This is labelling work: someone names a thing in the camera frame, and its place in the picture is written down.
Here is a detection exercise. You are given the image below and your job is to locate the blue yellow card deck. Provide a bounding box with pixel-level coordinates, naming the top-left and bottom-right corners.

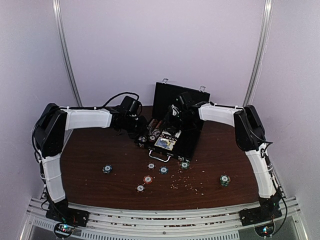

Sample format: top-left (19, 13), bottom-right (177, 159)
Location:
top-left (154, 137), bottom-right (176, 151)

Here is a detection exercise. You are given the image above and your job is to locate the row of poker chips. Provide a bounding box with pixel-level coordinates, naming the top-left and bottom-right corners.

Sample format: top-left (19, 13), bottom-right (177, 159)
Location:
top-left (138, 118), bottom-right (158, 143)
top-left (148, 120), bottom-right (163, 142)

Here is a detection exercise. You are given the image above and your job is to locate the green poker chip stack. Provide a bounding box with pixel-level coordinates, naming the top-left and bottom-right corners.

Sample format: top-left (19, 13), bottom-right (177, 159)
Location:
top-left (219, 174), bottom-right (231, 187)

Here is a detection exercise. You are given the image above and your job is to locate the aluminium frame post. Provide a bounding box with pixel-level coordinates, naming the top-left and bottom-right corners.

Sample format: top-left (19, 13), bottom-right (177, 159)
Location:
top-left (52, 0), bottom-right (83, 107)
top-left (243, 0), bottom-right (274, 106)

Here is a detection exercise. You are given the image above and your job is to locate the blue white chip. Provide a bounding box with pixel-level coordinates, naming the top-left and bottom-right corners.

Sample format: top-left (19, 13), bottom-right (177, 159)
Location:
top-left (102, 164), bottom-right (113, 174)

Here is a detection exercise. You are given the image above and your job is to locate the right aluminium frame post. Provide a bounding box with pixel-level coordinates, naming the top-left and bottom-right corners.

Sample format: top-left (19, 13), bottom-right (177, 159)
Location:
top-left (243, 0), bottom-right (274, 106)

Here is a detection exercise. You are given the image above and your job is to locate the black poker set case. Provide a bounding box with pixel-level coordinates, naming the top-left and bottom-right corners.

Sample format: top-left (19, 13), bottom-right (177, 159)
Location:
top-left (135, 78), bottom-right (211, 163)

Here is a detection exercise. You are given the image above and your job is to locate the white card deck box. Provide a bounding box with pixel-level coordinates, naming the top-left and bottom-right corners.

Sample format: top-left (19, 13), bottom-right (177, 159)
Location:
top-left (161, 130), bottom-right (182, 141)

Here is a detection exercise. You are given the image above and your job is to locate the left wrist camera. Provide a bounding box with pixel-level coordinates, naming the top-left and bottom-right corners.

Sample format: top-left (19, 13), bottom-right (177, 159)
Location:
top-left (119, 96), bottom-right (141, 116)

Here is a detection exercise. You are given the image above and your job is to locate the brown black 100 chip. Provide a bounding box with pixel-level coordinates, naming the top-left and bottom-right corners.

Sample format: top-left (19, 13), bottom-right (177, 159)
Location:
top-left (136, 184), bottom-right (146, 193)

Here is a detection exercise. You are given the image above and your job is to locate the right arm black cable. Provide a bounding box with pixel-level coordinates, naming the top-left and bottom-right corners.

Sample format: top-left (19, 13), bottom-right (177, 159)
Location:
top-left (249, 124), bottom-right (288, 237)

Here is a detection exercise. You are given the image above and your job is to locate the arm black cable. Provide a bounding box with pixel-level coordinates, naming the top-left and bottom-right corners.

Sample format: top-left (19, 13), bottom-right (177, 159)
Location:
top-left (99, 91), bottom-right (141, 110)
top-left (249, 124), bottom-right (288, 237)

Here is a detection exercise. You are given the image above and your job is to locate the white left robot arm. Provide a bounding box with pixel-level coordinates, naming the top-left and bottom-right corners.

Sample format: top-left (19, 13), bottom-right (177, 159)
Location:
top-left (32, 103), bottom-right (147, 222)

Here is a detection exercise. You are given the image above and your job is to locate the blue green 50 chip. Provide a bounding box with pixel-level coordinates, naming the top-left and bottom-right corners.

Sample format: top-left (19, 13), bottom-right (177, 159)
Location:
top-left (159, 166), bottom-right (169, 175)

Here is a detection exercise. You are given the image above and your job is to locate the teal chip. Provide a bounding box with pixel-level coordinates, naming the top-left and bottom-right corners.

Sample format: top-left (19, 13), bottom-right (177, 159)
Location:
top-left (180, 161), bottom-right (190, 170)

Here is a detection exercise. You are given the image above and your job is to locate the left aluminium frame post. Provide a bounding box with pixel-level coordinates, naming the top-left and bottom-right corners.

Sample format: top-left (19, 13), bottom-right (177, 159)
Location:
top-left (52, 0), bottom-right (83, 107)

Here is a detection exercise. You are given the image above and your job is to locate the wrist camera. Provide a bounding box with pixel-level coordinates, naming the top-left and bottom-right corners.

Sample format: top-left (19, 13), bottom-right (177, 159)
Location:
top-left (176, 92), bottom-right (194, 109)
top-left (119, 96), bottom-right (141, 116)

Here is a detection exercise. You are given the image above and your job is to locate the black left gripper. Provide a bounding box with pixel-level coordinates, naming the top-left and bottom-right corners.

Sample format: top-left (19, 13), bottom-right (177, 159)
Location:
top-left (124, 115), bottom-right (150, 140)

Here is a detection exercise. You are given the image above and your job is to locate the left row of poker chips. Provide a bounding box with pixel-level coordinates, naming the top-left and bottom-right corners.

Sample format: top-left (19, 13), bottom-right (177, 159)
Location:
top-left (138, 118), bottom-right (158, 143)

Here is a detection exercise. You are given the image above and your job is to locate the right row of poker chips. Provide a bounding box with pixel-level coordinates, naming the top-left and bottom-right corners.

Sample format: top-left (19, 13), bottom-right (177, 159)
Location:
top-left (148, 120), bottom-right (163, 142)

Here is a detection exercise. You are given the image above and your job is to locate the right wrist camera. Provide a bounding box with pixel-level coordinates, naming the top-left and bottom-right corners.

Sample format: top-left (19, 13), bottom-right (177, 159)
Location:
top-left (176, 92), bottom-right (194, 109)

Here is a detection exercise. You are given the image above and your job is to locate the red poker chip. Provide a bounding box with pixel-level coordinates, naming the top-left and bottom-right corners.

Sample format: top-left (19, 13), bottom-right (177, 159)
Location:
top-left (143, 175), bottom-right (153, 184)

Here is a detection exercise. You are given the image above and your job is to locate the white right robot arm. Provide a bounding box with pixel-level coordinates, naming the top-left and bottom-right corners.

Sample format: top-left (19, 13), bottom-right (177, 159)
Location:
top-left (166, 101), bottom-right (278, 199)

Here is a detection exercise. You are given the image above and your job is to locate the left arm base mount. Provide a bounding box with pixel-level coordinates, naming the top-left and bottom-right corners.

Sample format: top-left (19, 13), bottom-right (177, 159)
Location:
top-left (41, 193), bottom-right (90, 240)

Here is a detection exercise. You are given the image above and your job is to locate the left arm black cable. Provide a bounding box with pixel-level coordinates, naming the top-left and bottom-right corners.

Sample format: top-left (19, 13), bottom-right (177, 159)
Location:
top-left (99, 91), bottom-right (141, 110)

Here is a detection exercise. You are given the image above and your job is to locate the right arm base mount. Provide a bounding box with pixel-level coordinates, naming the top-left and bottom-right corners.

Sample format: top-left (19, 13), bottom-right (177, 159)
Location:
top-left (239, 196), bottom-right (282, 239)

